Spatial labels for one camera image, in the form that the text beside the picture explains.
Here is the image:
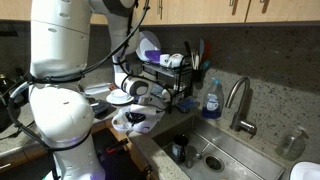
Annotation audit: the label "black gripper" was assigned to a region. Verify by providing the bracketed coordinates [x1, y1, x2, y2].
[125, 112, 148, 127]

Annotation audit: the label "white plastic shopping bag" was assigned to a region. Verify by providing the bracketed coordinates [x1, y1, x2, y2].
[111, 106, 166, 134]

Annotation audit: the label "gray plate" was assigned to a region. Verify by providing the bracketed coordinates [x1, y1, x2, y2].
[105, 93, 135, 106]

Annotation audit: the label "white bowl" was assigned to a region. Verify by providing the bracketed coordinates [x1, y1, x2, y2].
[109, 88, 131, 101]

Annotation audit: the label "black clamp with red tip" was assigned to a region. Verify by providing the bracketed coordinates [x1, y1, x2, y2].
[104, 138, 129, 154]

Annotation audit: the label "black flat device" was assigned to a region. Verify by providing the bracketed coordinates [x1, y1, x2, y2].
[88, 96, 116, 119]

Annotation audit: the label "white flat appliance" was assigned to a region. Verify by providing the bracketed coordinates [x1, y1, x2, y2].
[83, 82, 113, 96]

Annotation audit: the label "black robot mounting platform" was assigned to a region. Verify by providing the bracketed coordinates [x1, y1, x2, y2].
[89, 128, 148, 180]

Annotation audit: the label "black mug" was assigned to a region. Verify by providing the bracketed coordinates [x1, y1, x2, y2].
[171, 134, 190, 164]

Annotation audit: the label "blue sponge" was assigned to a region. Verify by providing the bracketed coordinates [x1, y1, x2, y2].
[175, 97, 201, 114]

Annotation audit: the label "clear drinking glass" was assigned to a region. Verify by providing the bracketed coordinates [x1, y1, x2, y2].
[184, 144, 198, 169]

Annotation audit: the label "purple bowl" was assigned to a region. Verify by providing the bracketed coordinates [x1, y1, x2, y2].
[144, 49, 162, 64]

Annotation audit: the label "black utensil holder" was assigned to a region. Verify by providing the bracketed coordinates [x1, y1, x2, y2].
[191, 66, 206, 84]

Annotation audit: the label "blue dish soap bottle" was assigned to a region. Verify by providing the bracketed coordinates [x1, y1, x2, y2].
[200, 77, 225, 120]

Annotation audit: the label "black kitchen utensil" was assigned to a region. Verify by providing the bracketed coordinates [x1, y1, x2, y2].
[183, 40, 194, 59]

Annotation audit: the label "teal utensil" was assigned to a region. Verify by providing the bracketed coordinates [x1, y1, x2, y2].
[201, 59, 212, 72]

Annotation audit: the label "blue spatula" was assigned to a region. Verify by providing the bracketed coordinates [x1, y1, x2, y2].
[198, 38, 205, 63]

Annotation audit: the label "red spatula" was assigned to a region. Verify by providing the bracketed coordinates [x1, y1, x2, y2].
[203, 40, 213, 63]

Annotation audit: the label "steel kitchen faucet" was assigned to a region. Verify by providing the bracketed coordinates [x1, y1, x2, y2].
[224, 76, 258, 136]

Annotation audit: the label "steel kitchen sink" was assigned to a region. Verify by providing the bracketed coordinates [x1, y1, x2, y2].
[151, 114, 286, 180]

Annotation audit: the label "black wire dish rack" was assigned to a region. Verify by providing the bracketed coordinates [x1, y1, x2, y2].
[141, 54, 196, 114]

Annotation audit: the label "white utensil handles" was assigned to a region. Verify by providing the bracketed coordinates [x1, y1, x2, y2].
[191, 49, 200, 70]

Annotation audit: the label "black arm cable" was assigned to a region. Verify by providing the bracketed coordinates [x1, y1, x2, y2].
[6, 0, 153, 180]

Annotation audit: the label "wooden wall cabinets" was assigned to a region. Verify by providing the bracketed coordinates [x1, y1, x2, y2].
[0, 0, 320, 26]

